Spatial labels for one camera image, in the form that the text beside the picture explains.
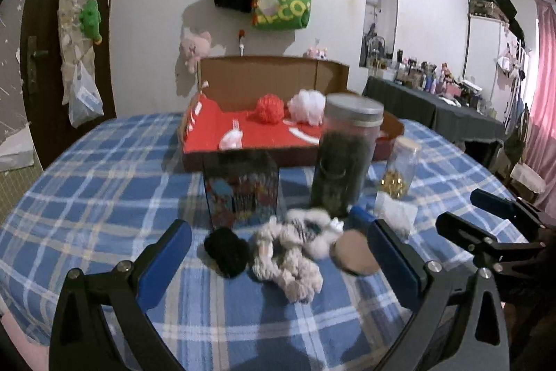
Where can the blue plaid tablecloth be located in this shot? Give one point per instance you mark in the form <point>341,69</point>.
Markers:
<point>116,191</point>

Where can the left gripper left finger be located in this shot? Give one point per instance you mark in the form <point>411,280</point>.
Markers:
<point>81,338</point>

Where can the cosmetic bottles cluster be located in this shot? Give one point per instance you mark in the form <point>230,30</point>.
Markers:
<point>427,77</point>

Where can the tan round powder puff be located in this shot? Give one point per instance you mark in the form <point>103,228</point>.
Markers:
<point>352,254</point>

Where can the white fluffy striped scrunchie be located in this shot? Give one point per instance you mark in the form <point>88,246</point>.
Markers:
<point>316,230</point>

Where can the pink curtain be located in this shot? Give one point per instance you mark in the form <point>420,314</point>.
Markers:
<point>540,149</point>

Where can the white plastic bag hanging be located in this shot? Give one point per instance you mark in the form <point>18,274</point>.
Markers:
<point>85,102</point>

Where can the green plush on door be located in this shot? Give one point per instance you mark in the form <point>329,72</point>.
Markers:
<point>90,20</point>

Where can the tall jar dark contents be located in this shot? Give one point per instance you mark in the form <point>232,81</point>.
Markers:
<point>351,126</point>

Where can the dark patterned square tin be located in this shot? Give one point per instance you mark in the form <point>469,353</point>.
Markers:
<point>241,188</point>

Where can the light pink bunny plush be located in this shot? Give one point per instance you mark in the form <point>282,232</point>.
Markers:
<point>194,48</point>

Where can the beige hanging door organizer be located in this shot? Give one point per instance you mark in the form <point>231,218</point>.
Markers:
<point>74,46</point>

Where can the small jar gold beads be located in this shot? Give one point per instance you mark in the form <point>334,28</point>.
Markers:
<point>400,168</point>

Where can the dark wooden door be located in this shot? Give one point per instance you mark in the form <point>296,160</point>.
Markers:
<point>48,119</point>

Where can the pink red mesh pouf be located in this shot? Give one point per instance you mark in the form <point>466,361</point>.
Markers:
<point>269,109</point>

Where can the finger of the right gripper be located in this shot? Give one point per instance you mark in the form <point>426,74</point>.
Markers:
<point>522,214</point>
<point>473,236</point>

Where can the pink bear plush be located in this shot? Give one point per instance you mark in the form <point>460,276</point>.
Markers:
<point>316,52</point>

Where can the silver pole red cap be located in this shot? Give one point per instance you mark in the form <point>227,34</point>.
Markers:
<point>241,42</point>

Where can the white mesh bath pouf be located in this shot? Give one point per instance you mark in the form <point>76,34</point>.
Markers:
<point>307,107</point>

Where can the beige chunky scrunchie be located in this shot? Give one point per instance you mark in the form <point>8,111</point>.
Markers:
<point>279,258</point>

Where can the white sachet packet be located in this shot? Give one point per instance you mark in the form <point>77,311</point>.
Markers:
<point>400,216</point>

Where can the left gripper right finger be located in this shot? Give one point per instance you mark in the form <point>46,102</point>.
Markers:
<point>457,321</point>

